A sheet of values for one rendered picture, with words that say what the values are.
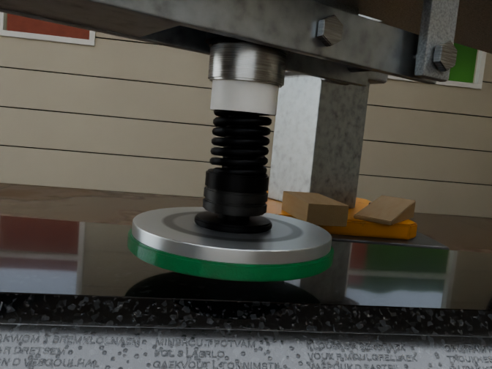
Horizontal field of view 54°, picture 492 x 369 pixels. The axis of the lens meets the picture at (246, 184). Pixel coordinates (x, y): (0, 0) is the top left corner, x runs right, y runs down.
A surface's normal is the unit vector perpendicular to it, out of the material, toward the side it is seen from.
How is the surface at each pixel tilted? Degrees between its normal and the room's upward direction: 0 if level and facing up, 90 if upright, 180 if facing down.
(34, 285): 0
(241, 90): 90
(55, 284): 0
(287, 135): 90
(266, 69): 90
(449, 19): 90
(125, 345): 45
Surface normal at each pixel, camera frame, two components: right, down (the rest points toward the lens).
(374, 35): 0.54, 0.14
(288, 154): -0.82, -0.01
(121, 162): 0.13, 0.12
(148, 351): 0.16, -0.62
